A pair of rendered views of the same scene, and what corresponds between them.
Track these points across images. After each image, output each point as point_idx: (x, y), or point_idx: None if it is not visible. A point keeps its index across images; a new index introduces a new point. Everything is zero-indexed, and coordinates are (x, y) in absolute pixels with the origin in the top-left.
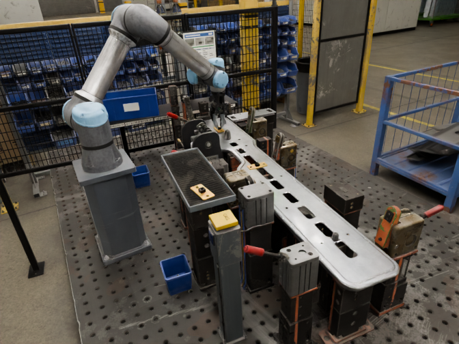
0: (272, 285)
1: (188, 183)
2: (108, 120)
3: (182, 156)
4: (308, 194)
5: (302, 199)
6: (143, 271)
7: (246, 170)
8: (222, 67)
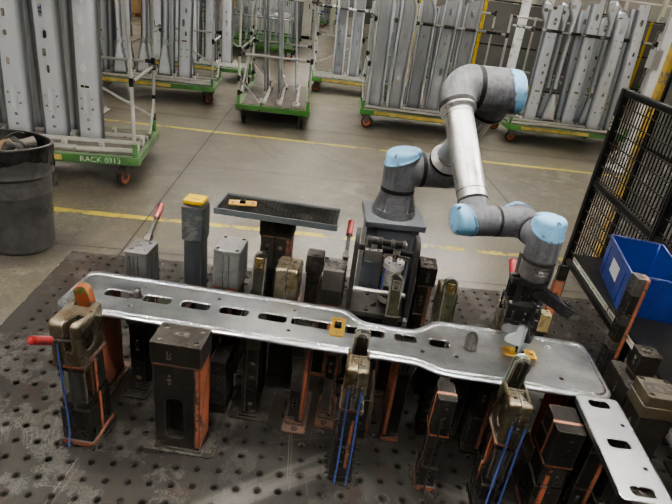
0: None
1: (266, 204)
2: (397, 169)
3: (327, 217)
4: (222, 325)
5: (218, 315)
6: None
7: (335, 314)
8: (533, 232)
